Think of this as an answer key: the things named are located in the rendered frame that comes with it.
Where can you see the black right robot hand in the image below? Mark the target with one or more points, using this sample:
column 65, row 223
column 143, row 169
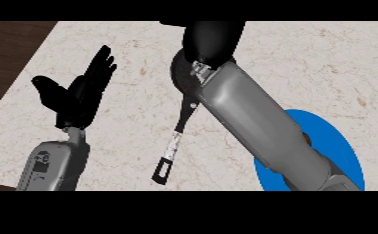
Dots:
column 211, row 43

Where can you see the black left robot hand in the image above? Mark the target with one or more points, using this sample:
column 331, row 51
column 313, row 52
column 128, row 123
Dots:
column 81, row 94

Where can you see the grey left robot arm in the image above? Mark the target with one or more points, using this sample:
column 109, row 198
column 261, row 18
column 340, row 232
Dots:
column 55, row 163

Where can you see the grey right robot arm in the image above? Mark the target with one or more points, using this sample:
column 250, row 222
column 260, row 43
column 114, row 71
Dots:
column 258, row 121

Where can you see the black frying pan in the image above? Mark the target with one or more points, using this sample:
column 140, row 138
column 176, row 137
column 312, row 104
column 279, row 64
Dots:
column 183, row 106

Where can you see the blue plate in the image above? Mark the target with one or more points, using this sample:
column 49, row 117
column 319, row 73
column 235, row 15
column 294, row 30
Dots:
column 334, row 144

